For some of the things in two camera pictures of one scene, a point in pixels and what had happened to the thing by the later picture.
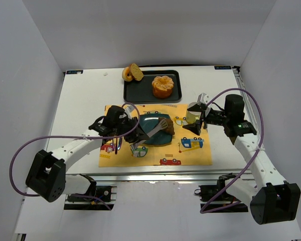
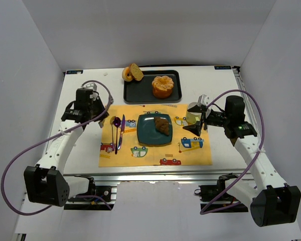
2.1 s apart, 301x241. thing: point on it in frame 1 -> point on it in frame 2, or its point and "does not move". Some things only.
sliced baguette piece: (136, 72) does not move
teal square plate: (150, 121) does not move
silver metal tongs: (162, 124) -> (110, 102)
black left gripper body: (134, 133) -> (100, 110)
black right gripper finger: (200, 107) does not move
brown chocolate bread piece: (170, 128) -> (162, 125)
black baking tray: (142, 92) does not move
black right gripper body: (203, 118) does not move
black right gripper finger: (195, 127) does not move
